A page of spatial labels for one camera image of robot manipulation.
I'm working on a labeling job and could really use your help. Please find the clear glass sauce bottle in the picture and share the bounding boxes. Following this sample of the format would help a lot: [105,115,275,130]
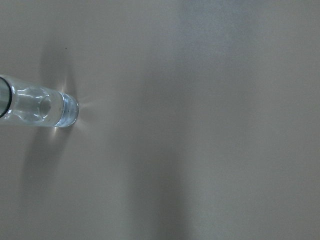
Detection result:
[0,74,79,128]

